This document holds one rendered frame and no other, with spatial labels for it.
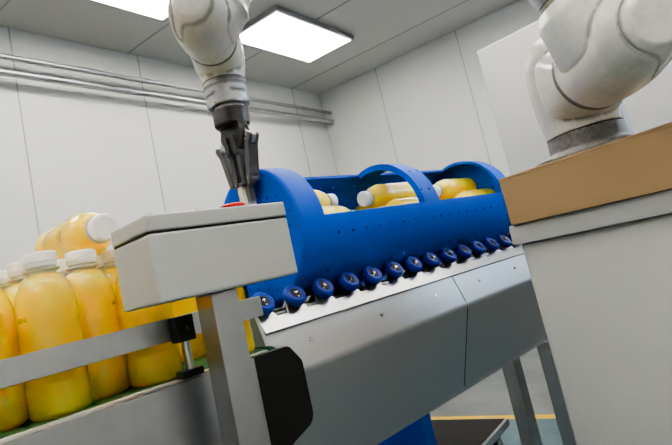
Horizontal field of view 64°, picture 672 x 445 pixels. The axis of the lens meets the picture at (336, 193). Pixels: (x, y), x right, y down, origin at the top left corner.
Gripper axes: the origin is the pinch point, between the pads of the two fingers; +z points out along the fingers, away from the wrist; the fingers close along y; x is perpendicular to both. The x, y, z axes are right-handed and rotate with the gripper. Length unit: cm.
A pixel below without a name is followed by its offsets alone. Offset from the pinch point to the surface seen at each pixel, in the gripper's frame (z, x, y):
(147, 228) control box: 7.7, -37.6, 31.9
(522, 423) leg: 78, 96, -9
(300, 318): 24.0, -0.9, 9.9
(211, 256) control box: 11.9, -30.4, 32.0
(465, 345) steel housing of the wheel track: 42, 49, 9
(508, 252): 23, 81, 9
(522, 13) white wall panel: -209, 508, -129
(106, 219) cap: 2.7, -33.7, 12.0
